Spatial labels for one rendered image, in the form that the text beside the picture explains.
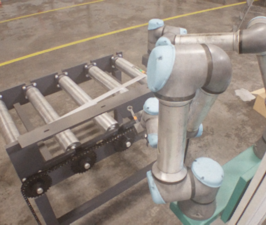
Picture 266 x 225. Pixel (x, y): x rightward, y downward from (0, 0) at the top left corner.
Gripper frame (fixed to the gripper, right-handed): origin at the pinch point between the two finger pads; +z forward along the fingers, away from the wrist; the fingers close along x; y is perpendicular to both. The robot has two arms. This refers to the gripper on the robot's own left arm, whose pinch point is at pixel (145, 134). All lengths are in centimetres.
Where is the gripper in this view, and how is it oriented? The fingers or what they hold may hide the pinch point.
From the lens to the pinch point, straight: 126.1
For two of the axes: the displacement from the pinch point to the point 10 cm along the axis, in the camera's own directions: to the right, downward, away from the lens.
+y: -4.4, -8.1, 3.9
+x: -8.9, 3.7, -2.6
